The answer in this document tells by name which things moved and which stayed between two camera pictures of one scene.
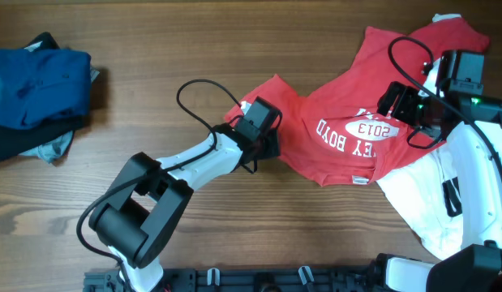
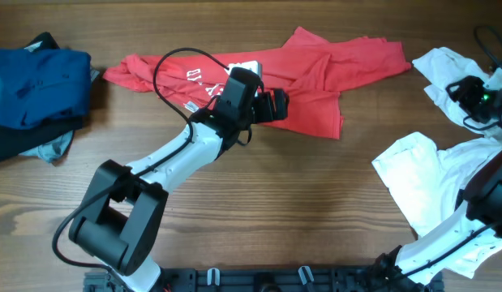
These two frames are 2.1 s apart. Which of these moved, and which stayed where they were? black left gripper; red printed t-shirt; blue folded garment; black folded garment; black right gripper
Moved: black left gripper; red printed t-shirt; black right gripper
Stayed: blue folded garment; black folded garment
